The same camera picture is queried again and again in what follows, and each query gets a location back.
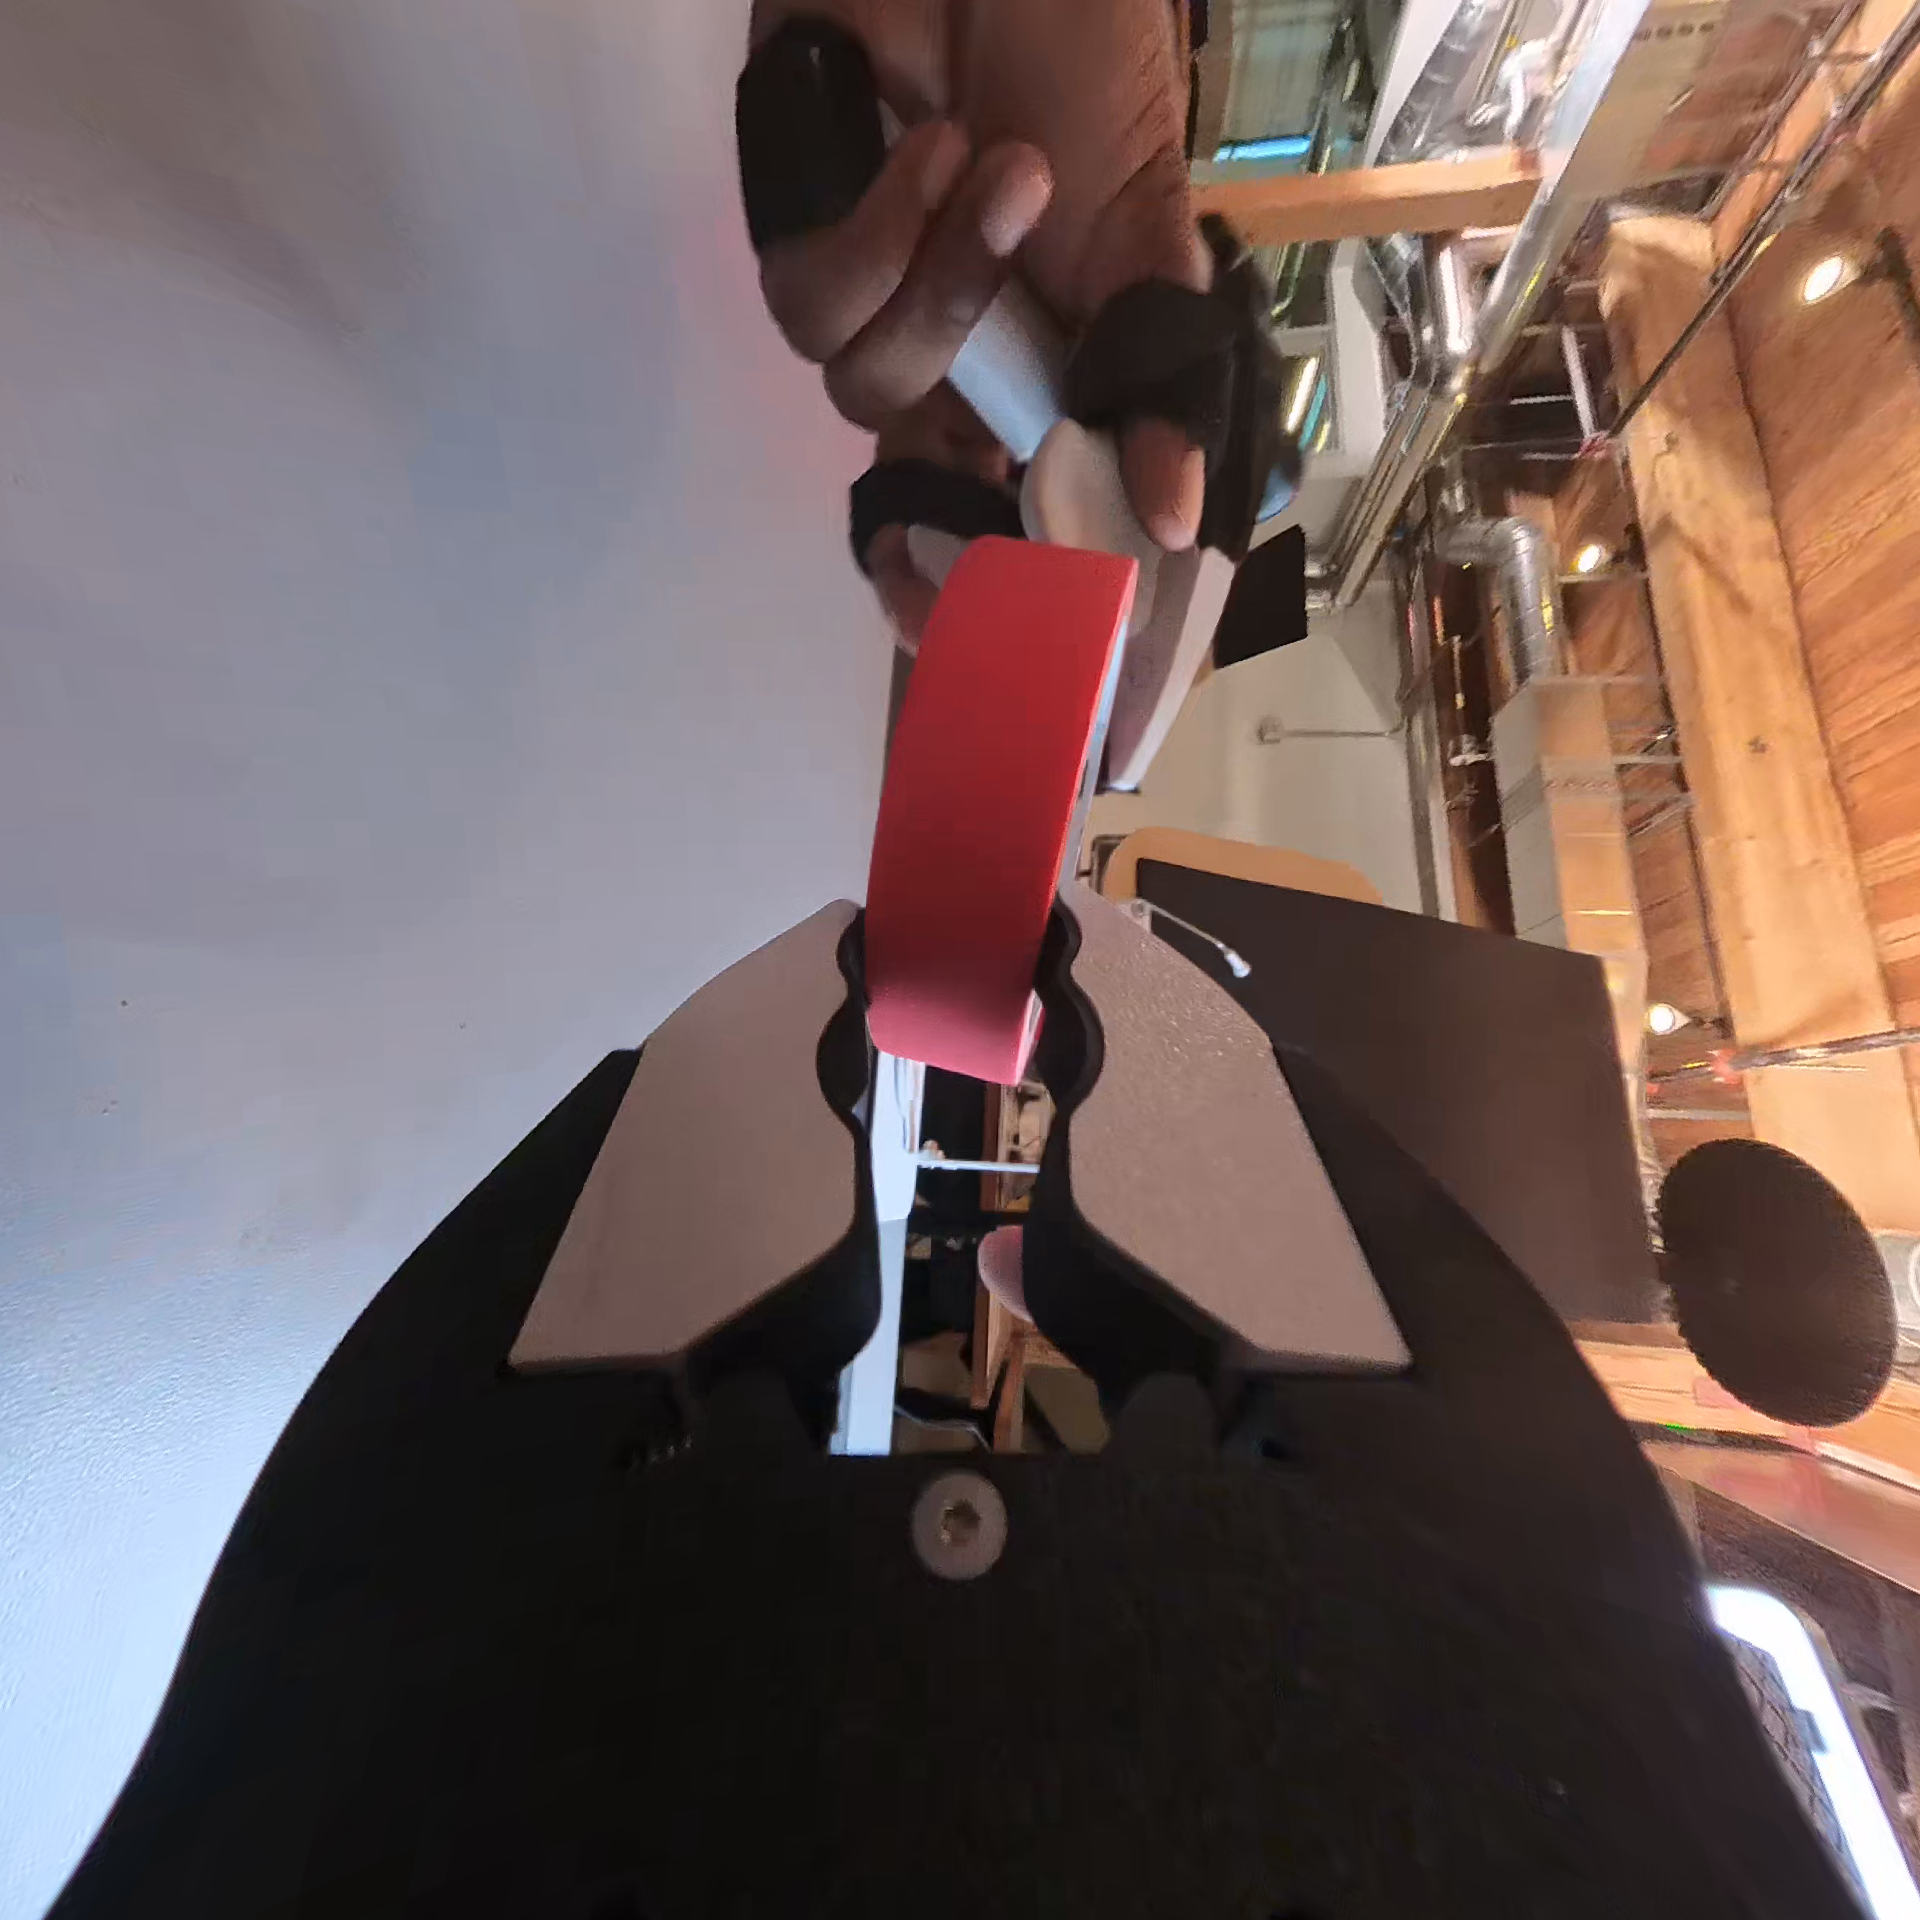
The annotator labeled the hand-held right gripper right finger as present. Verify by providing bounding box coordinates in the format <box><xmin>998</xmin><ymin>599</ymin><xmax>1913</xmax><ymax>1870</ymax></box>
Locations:
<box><xmin>1028</xmin><ymin>883</ymin><xmax>1414</xmax><ymax>1450</ymax></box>

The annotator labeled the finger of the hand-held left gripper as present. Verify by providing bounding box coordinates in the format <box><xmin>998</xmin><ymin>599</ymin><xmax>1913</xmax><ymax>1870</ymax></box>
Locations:
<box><xmin>1101</xmin><ymin>546</ymin><xmax>1239</xmax><ymax>791</ymax></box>

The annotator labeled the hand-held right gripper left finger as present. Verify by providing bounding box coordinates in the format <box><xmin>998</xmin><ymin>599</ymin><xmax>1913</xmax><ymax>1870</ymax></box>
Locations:
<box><xmin>507</xmin><ymin>901</ymin><xmax>884</xmax><ymax>1453</ymax></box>

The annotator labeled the red tape roll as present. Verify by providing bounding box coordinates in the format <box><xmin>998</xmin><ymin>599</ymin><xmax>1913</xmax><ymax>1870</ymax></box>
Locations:
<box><xmin>865</xmin><ymin>536</ymin><xmax>1142</xmax><ymax>1083</ymax></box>

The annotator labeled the person's left hand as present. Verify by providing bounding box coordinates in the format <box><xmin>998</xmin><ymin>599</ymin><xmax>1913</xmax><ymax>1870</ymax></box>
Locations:
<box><xmin>751</xmin><ymin>0</ymin><xmax>1217</xmax><ymax>650</ymax></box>

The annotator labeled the black square sheet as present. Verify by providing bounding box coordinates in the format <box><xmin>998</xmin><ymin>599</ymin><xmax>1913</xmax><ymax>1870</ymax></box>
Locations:
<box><xmin>1211</xmin><ymin>524</ymin><xmax>1309</xmax><ymax>669</ymax></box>

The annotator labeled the shiny metal pipe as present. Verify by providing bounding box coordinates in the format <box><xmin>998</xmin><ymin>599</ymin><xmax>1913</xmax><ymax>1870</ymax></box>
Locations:
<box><xmin>1319</xmin><ymin>225</ymin><xmax>1490</xmax><ymax>608</ymax></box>

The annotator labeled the black fuzzy round disc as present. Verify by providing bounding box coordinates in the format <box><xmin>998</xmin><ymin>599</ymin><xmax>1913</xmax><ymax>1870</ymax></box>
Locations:
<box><xmin>1658</xmin><ymin>1140</ymin><xmax>1897</xmax><ymax>1427</ymax></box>

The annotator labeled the white ceiling light panel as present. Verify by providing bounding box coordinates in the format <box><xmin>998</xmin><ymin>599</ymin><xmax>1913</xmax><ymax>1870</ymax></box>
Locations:
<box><xmin>1701</xmin><ymin>1581</ymin><xmax>1920</xmax><ymax>1920</ymax></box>

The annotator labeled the thin white-tipped wire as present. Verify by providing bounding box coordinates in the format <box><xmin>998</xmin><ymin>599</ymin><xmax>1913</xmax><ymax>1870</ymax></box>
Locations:
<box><xmin>1132</xmin><ymin>901</ymin><xmax>1253</xmax><ymax>980</ymax></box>

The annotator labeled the wooden support post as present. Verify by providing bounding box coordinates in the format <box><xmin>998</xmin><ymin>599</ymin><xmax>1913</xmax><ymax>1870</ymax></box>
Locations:
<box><xmin>1191</xmin><ymin>149</ymin><xmax>1547</xmax><ymax>251</ymax></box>

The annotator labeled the grey elbow air duct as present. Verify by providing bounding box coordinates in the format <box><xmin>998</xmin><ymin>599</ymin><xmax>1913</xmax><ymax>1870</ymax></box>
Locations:
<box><xmin>1440</xmin><ymin>513</ymin><xmax>1569</xmax><ymax>685</ymax></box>

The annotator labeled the rectangular metal duct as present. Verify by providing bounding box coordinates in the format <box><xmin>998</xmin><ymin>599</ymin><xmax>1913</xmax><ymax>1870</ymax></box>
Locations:
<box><xmin>1490</xmin><ymin>674</ymin><xmax>1638</xmax><ymax>962</ymax></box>

